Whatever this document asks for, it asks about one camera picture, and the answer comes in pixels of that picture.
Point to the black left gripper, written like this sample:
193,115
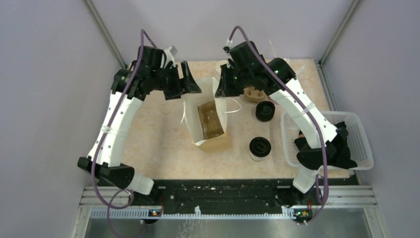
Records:
175,92

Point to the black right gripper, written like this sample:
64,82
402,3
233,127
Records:
223,89

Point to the brown paper bag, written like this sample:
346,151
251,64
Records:
191,119

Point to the brown cardboard cup carrier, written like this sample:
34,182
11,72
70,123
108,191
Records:
252,94
211,125

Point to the black plastic cup lid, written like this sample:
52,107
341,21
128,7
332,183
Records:
260,146

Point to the white paper cup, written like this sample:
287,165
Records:
257,158

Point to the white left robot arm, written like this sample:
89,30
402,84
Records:
128,91

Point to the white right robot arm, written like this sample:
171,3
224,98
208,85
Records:
287,91

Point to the stack of white paper cups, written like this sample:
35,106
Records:
218,67

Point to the stack of black lids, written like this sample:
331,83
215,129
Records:
265,111

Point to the black cloth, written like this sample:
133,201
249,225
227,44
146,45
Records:
337,151

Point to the white plastic basket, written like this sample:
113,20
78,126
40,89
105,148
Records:
357,139

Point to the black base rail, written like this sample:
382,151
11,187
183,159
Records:
226,196

